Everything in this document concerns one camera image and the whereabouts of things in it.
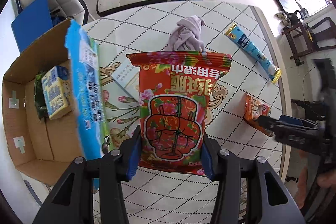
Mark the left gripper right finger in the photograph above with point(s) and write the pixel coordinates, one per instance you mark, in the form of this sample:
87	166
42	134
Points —
249	191

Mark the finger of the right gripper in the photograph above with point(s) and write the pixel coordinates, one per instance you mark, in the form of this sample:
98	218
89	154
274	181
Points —
285	132
298	123

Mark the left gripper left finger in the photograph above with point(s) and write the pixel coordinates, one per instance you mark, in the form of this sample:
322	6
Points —
71	198

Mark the orange snack packet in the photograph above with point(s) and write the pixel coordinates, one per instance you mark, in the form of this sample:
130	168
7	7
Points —
253	109

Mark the blue gold long packet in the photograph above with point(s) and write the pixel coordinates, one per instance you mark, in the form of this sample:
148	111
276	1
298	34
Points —
236	35

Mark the dark green wipes pack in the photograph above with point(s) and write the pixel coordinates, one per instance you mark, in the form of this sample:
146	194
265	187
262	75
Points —
39	99

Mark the red floral wipes pack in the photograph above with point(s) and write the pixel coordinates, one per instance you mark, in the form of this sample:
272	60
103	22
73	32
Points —
174	95

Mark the yellow blue tissue pack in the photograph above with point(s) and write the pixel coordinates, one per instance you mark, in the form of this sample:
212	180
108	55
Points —
57	92

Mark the lilac towel cloth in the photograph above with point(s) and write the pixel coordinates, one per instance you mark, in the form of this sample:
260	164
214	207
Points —
187	35

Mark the white carton box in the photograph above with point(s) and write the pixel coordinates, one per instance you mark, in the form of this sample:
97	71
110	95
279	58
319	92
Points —
127	77

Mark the open cardboard box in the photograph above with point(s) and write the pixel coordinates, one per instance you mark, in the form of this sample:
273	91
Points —
43	149

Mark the dark wooden stool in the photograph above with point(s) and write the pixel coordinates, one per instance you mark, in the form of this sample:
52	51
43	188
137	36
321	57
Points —
311	38

